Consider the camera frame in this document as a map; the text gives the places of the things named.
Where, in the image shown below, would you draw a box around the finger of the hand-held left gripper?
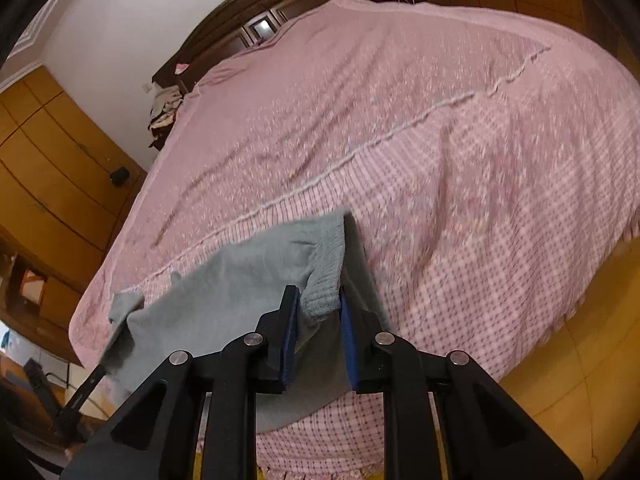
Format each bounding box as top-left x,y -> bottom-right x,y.
64,364 -> 109,418

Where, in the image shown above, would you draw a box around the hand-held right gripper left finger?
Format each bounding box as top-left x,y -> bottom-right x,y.
64,285 -> 303,480

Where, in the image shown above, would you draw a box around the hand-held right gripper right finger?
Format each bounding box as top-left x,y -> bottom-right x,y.
339,288 -> 585,480

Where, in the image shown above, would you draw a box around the grey pants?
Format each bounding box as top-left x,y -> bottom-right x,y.
100,212 -> 396,433

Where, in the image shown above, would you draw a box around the pink checked bedspread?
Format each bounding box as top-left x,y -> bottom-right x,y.
67,0 -> 640,480

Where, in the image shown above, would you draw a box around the wooden wardrobe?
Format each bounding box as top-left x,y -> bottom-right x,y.
0,67 -> 148,366

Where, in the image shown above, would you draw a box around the pile of clothes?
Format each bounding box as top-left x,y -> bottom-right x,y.
147,85 -> 187,150

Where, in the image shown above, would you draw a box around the dark wooden headboard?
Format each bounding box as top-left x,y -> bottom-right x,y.
152,0 -> 426,93

